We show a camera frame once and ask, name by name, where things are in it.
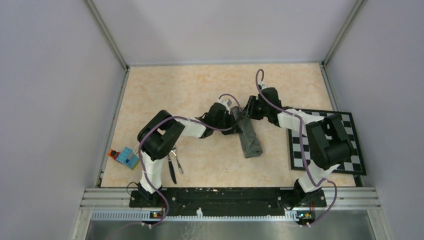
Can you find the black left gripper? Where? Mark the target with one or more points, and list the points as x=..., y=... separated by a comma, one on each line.
x=232, y=124

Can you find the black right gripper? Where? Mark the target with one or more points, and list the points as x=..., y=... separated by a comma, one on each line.
x=248, y=111

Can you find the grey cloth napkin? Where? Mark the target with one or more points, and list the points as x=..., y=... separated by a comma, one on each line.
x=250, y=144

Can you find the silver fork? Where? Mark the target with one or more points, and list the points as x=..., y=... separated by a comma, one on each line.
x=180, y=169

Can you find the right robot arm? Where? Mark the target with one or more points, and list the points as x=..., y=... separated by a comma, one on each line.
x=328, y=142

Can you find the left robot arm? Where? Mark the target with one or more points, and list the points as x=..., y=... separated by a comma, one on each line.
x=160, y=135

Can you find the silver table knife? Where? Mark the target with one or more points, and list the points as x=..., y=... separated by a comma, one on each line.
x=171, y=169

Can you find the colourful card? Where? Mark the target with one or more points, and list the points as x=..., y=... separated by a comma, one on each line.
x=126, y=157

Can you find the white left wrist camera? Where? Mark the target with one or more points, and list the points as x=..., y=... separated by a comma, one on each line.
x=226, y=102

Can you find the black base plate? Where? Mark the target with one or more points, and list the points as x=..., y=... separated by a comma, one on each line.
x=228, y=201

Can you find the aluminium frame rail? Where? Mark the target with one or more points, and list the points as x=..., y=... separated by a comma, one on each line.
x=113, y=204

